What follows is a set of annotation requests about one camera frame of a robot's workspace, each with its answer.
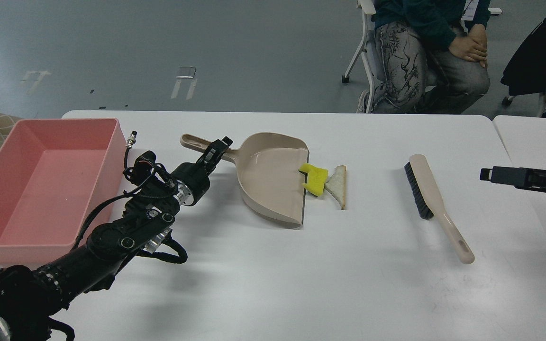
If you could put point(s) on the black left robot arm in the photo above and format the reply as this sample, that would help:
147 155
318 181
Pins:
137 223

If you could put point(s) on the beige plastic dustpan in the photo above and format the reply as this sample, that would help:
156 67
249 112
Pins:
267 166

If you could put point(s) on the pink plastic bin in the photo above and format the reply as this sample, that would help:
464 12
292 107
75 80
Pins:
53 173

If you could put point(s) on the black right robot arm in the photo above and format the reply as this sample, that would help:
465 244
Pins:
522 178

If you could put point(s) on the white bread slice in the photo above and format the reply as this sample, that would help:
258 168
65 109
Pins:
336 185

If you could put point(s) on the white office chair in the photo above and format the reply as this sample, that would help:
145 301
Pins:
366 52

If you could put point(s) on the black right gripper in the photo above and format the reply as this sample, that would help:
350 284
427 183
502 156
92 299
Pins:
527 179

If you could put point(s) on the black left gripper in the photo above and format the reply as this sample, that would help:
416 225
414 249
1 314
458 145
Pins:
193 178

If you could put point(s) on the yellow sponge piece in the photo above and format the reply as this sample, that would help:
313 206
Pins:
315 178

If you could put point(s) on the seated person in jeans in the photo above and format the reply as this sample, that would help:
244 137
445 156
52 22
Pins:
433 55

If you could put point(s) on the beige brush black bristles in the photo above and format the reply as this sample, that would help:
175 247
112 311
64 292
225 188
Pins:
430 204

